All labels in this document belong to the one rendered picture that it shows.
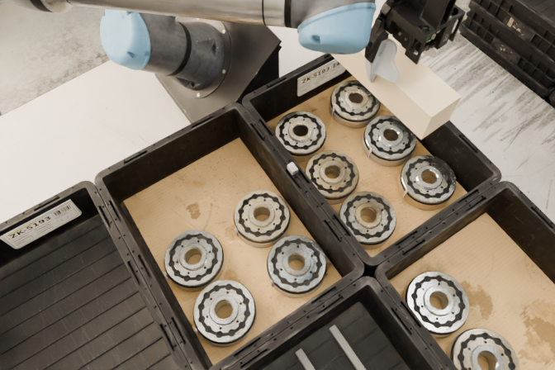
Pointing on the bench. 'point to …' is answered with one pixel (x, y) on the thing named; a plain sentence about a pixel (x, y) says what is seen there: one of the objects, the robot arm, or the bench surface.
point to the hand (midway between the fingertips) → (386, 63)
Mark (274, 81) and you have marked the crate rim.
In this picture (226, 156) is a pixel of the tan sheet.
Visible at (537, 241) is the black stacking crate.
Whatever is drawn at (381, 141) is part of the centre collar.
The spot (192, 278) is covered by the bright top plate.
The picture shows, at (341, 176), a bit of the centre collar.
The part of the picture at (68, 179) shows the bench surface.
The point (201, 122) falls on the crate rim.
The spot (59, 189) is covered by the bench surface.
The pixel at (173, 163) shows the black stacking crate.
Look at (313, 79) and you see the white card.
